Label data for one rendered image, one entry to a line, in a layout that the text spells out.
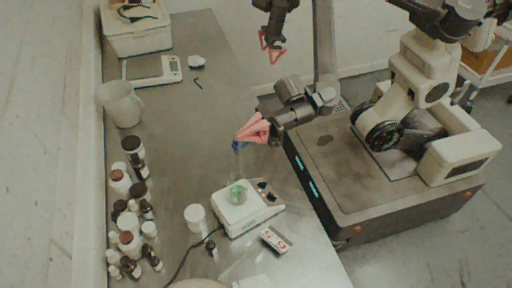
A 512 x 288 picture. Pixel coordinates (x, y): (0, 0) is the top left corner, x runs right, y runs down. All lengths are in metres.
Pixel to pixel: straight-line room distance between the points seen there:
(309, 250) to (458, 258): 1.21
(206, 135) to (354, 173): 0.80
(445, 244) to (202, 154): 1.44
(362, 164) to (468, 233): 0.75
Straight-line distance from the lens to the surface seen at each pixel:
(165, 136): 1.28
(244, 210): 0.94
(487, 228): 2.27
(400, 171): 1.75
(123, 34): 1.70
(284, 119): 0.77
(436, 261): 2.02
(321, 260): 0.99
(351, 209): 1.55
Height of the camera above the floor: 1.65
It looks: 49 degrees down
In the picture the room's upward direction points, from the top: straight up
